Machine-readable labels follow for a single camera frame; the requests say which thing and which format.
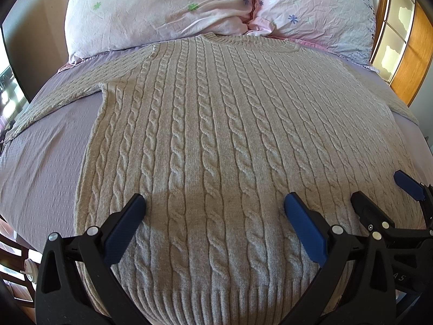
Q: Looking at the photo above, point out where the left floral pillow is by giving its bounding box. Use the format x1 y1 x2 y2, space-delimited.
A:
65 0 252 65

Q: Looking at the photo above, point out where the wooden headboard with panels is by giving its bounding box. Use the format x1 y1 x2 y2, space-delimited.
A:
371 0 432 106

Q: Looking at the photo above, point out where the wooden chair beside bed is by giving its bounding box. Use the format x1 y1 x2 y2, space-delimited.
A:
1 217 36 324

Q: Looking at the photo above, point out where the lilac bed sheet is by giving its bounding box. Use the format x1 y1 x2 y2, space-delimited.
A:
1 48 432 253

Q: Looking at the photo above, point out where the beige cable knit sweater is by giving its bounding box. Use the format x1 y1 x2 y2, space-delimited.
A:
5 34 424 324

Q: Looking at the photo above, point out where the right pink floral pillow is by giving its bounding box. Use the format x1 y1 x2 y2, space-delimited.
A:
248 0 376 67

